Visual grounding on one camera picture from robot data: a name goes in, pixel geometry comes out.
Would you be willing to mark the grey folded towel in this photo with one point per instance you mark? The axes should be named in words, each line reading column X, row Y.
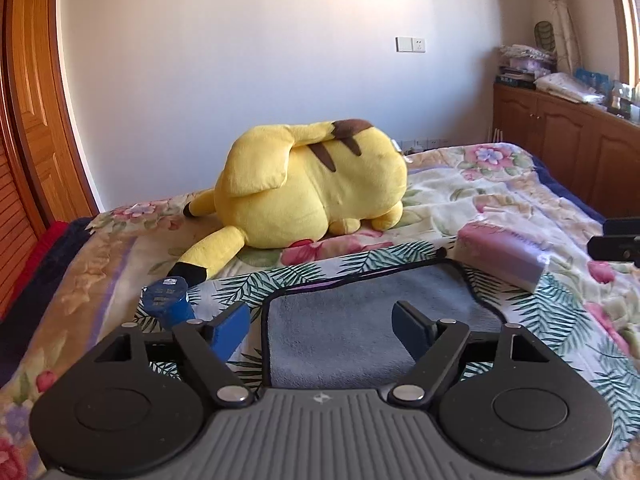
column 337, row 333

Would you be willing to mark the wooden sideboard cabinet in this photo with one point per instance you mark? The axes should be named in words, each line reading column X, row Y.
column 593, row 154

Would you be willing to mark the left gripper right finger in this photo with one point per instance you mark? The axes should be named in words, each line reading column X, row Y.
column 435, row 346

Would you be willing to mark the red blanket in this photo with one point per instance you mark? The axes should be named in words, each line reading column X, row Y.
column 44, row 244

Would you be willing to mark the wooden wardrobe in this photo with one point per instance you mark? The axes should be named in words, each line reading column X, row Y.
column 42, row 177

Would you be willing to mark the palm leaf print cloth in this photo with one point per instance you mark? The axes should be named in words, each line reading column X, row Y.
column 552, row 312

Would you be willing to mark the dark blue blanket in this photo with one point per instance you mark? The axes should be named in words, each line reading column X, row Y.
column 19, row 324

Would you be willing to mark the pink tissue pack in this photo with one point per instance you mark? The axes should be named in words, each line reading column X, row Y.
column 502, row 253

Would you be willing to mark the yellow Pikachu plush toy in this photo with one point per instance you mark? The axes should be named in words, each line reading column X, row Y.
column 282, row 184

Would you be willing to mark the bottles on sideboard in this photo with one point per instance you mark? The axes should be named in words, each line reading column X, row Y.
column 615, row 97

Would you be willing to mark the floral bed quilt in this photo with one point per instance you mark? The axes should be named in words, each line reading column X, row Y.
column 133, row 245

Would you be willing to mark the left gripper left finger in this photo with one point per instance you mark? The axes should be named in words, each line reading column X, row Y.
column 203, row 350

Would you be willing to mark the white plastic bag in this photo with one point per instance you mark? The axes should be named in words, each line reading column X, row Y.
column 568, row 88

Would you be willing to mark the white wall socket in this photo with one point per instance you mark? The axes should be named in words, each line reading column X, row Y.
column 410, row 45

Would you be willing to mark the stack of folded linens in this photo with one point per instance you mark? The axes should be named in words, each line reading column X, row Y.
column 520, row 66

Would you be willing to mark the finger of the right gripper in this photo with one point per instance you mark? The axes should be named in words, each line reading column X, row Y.
column 622, row 226
column 614, row 248

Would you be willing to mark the blue cylindrical container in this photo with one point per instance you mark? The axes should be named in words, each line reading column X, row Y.
column 167, row 300

